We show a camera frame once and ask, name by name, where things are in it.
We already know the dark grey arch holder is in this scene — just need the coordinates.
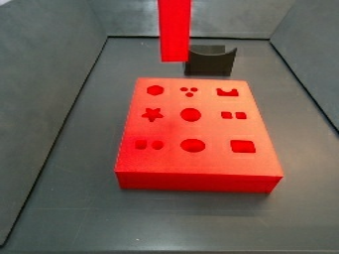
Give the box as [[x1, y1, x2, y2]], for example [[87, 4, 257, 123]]
[[184, 45, 237, 76]]

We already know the red arch peg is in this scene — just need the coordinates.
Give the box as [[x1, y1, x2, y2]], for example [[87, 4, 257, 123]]
[[157, 0, 192, 62]]

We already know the red shape sorter board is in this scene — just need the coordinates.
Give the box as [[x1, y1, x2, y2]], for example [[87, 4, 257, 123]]
[[113, 77, 282, 193]]

